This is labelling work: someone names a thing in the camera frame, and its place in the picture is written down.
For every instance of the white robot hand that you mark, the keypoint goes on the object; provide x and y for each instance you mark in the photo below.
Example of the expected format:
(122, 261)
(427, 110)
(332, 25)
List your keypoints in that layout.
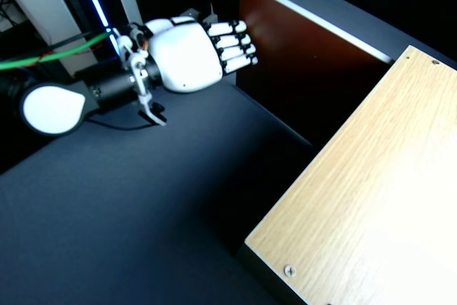
(185, 55)

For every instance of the wooden cabinet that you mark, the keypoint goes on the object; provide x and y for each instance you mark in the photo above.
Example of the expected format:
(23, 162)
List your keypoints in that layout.
(375, 176)

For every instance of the grey-white block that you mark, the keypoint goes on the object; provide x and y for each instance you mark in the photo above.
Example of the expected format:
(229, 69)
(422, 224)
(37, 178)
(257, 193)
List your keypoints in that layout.
(191, 13)

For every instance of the white block with spike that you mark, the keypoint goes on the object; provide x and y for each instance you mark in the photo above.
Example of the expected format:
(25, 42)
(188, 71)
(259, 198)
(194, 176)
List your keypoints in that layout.
(213, 15)

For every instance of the grey table cloth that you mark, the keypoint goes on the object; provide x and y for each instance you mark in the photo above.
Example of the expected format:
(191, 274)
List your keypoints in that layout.
(143, 194)

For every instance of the wrist camera on white bracket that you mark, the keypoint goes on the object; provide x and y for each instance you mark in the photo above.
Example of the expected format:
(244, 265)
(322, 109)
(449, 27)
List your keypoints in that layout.
(157, 108)

